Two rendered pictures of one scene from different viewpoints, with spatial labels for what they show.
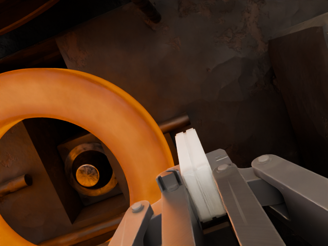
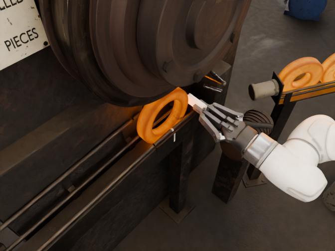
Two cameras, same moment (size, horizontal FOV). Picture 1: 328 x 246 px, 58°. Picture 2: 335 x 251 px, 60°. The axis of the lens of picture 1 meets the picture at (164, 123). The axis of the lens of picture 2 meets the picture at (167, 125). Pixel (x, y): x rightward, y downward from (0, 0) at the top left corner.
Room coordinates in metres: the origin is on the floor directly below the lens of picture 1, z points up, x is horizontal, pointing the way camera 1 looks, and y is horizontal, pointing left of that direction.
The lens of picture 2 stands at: (-0.13, 0.53, 1.40)
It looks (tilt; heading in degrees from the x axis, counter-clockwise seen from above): 51 degrees down; 308
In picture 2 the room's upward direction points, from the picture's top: straight up
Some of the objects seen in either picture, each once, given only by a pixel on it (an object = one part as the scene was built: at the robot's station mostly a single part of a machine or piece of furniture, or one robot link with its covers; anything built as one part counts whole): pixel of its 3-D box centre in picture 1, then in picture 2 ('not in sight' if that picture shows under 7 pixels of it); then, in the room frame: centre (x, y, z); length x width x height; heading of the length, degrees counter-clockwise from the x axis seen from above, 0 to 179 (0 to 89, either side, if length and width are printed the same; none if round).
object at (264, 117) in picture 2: not in sight; (237, 161); (0.05, -0.22, 0.27); 0.22 x 0.13 x 0.53; 85
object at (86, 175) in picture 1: (106, 152); not in sight; (0.37, 0.08, 0.74); 0.17 x 0.04 x 0.04; 175
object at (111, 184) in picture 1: (117, 137); not in sight; (0.46, 0.08, 0.74); 0.30 x 0.06 x 0.07; 175
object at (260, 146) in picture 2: not in sight; (258, 149); (-0.05, 0.01, 0.72); 0.09 x 0.06 x 0.09; 85
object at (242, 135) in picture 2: not in sight; (237, 133); (0.02, 0.00, 0.73); 0.09 x 0.08 x 0.07; 175
